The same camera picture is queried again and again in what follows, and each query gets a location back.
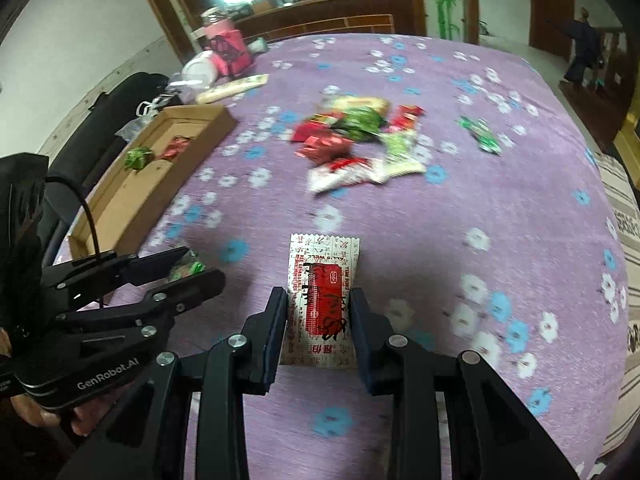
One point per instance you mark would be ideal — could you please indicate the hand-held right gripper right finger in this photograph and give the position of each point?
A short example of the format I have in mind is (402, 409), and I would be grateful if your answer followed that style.
(362, 345)

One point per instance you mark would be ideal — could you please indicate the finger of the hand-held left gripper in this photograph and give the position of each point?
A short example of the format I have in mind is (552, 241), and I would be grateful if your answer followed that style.
(192, 286)
(150, 262)

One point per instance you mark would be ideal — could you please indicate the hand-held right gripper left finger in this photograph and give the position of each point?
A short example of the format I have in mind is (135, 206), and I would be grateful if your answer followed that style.
(276, 340)

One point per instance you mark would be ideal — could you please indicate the small green candy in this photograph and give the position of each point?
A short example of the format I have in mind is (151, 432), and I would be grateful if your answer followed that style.
(189, 266)

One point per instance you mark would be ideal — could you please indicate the cardboard box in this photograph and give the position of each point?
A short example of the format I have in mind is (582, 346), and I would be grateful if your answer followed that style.
(140, 195)

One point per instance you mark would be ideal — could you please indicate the white red-label snack packet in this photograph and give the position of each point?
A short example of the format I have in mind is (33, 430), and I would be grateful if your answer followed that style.
(322, 280)

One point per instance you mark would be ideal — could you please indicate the person's left hand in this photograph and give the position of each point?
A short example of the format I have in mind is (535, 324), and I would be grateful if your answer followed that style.
(85, 417)

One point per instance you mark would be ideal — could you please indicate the red wrapped candy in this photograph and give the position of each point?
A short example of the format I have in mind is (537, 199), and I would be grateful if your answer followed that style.
(175, 147)

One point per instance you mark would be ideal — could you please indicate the clear plastic bag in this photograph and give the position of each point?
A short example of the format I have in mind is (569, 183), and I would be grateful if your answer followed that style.
(134, 122)

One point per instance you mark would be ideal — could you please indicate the black chair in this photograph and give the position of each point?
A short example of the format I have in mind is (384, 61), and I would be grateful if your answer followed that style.
(105, 120)

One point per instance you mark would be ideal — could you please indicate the purple floral tablecloth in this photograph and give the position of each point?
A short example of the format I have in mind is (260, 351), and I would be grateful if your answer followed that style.
(475, 240)

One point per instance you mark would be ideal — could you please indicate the white red snack packet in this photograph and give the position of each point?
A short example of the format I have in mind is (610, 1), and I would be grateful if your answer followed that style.
(342, 172)

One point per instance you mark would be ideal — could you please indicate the long beige packet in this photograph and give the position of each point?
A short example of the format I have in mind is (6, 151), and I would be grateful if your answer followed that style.
(232, 87)

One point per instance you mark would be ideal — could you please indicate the green white snack packet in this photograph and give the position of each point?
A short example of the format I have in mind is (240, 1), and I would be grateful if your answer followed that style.
(400, 152)

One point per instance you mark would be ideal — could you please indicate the pink bag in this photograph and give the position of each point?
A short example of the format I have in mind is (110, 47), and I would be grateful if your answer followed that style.
(227, 50)

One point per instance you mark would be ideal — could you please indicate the small red snack packet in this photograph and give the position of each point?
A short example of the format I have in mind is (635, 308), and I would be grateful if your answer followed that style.
(407, 116)

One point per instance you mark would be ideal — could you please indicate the green striped snack packet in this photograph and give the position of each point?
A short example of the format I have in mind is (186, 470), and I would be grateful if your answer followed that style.
(482, 135)

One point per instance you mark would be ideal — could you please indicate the white cup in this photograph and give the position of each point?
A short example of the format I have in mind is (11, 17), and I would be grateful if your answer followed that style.
(258, 45)

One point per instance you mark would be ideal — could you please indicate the glass jar with pink lid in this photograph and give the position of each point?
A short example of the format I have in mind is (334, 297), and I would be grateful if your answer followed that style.
(216, 17)

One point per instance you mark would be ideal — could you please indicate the striped cushion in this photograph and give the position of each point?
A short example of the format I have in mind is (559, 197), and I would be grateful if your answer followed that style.
(622, 240)

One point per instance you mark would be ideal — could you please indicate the wooden counter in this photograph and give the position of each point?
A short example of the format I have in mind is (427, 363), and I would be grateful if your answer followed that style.
(325, 17)

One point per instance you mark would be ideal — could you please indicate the yellow framed furniture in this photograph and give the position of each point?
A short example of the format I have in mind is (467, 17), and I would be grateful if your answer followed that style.
(629, 135)

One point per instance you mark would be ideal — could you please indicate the brown wooden door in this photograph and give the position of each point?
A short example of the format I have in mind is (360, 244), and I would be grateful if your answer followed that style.
(550, 5)

